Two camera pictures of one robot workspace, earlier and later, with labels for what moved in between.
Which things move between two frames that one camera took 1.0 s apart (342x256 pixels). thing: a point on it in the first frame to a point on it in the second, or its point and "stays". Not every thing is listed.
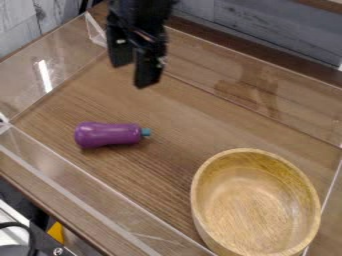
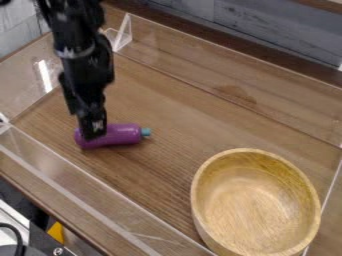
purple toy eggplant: x=93 y=135 stays
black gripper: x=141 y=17 to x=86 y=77
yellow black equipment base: x=54 y=240 stays
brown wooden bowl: x=256 y=205 stays
